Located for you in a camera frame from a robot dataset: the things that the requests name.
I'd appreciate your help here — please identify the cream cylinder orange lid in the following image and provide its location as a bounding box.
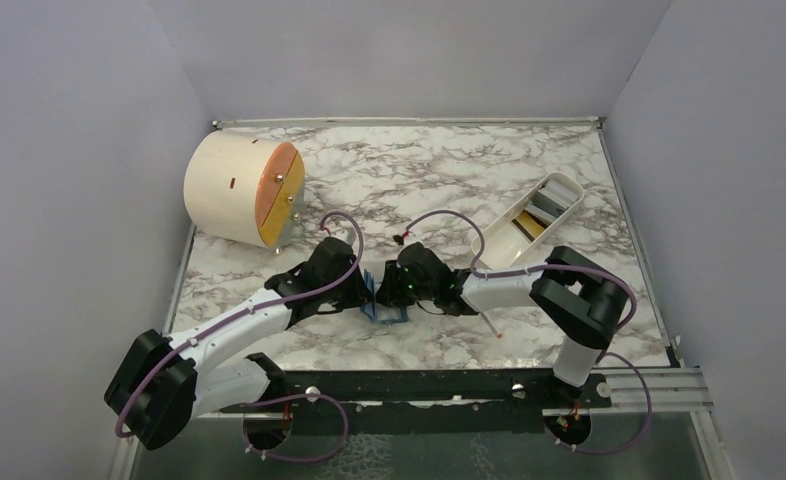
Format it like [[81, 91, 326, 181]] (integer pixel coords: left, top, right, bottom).
[[183, 130, 306, 250]]

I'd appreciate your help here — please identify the grey card stack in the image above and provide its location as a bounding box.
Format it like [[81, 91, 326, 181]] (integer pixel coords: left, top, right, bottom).
[[524, 180, 578, 225]]

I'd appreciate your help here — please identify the cream oblong plastic tray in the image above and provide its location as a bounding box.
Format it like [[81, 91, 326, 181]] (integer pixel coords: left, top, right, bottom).
[[471, 173, 585, 269]]

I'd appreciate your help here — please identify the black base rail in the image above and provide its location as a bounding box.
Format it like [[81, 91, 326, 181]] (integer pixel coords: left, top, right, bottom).
[[192, 356, 612, 436]]

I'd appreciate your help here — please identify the blue card holder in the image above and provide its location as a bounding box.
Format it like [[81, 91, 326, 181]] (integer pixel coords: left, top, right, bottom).
[[359, 270, 409, 325]]

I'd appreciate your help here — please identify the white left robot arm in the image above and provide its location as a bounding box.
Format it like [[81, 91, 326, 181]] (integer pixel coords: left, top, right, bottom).
[[104, 237, 370, 450]]

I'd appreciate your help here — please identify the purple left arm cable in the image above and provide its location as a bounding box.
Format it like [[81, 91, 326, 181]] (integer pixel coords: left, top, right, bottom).
[[114, 211, 366, 465]]

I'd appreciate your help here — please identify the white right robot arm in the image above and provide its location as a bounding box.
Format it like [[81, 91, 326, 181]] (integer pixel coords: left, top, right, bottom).
[[373, 243, 637, 407]]

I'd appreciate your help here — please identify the orange capped white marker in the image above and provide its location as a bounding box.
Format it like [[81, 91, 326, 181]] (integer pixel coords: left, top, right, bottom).
[[480, 313, 503, 339]]

